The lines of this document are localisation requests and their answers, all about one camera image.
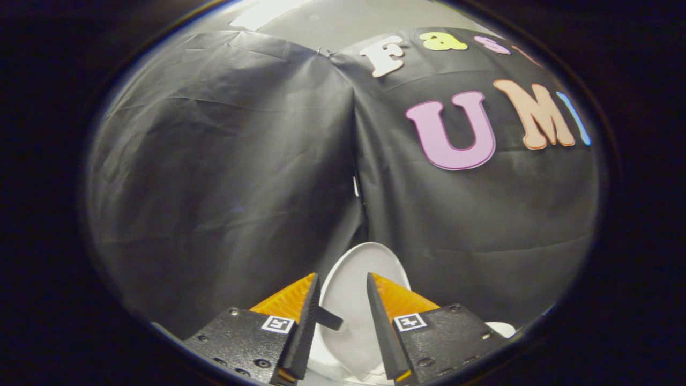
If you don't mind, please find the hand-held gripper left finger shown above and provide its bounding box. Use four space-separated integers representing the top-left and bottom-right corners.
182 272 322 386

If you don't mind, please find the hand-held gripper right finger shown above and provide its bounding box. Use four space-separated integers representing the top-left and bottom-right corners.
366 272 508 385

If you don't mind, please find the white toilet lid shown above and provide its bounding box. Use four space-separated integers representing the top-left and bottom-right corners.
317 242 412 377

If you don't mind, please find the white toilet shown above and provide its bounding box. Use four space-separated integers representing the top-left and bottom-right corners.
307 321 516 385

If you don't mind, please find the black backdrop cloth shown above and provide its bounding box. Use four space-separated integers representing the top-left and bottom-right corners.
330 27 601 329

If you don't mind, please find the plain black cloth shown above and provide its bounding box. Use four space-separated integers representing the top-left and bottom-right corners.
86 29 369 339

